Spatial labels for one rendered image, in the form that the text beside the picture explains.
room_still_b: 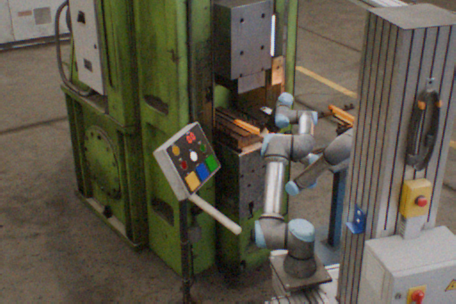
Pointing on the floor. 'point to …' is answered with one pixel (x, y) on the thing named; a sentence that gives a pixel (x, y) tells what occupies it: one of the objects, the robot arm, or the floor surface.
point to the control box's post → (184, 249)
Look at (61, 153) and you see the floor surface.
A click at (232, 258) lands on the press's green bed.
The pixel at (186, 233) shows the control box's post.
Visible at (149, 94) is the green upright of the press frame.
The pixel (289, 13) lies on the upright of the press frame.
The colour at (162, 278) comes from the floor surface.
